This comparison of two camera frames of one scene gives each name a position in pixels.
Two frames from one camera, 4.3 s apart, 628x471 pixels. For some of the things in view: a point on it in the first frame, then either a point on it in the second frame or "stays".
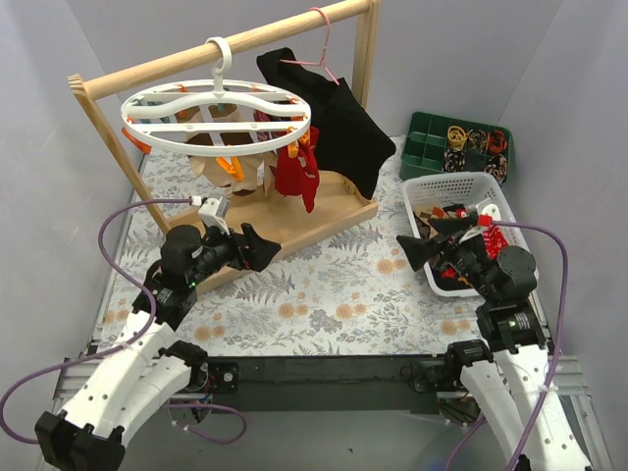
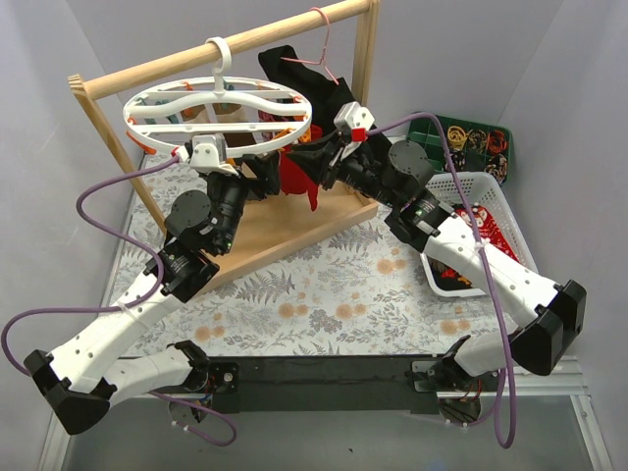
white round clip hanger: (216, 118) stays
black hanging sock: (349, 146) stays
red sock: (299, 176) stays
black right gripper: (446, 249) → (325, 164)
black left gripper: (240, 248) → (252, 174)
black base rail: (363, 385) stays
